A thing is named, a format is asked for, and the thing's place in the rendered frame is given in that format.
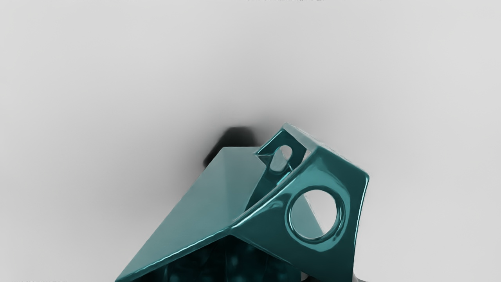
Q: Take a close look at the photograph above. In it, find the teal faceted mug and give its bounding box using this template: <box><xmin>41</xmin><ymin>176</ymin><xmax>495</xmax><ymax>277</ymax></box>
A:
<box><xmin>115</xmin><ymin>123</ymin><xmax>370</xmax><ymax>282</ymax></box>

